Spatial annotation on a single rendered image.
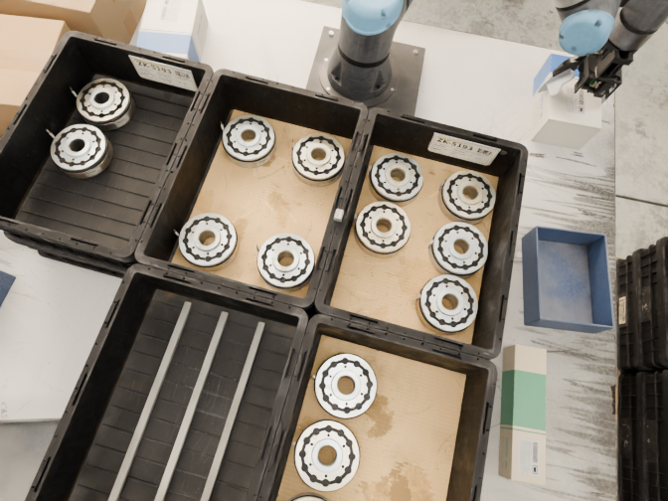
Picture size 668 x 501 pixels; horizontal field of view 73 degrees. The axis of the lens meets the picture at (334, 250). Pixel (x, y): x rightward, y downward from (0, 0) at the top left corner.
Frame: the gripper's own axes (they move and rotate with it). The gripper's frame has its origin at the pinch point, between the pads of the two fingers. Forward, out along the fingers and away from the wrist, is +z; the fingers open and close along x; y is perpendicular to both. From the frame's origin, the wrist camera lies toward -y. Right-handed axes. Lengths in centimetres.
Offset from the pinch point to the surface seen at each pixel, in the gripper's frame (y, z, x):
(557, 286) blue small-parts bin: 45.9, 5.8, 1.2
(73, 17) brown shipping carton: 10, -7, -113
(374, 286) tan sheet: 57, -7, -39
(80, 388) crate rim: 83, -16, -79
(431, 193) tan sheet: 36.2, -6.8, -30.6
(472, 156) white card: 29.2, -11.4, -24.6
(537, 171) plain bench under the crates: 18.1, 6.2, -4.0
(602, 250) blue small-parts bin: 37.9, 0.2, 7.8
